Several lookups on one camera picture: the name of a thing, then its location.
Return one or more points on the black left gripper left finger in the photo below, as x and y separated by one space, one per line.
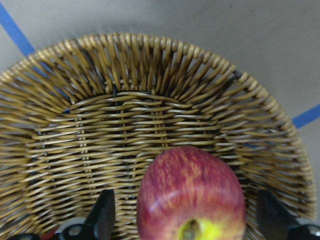
97 225

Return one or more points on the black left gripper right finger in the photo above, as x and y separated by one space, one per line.
275 222

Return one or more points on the red yellow apple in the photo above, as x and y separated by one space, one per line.
189 194

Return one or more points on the round wicker basket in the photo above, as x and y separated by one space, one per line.
90 114

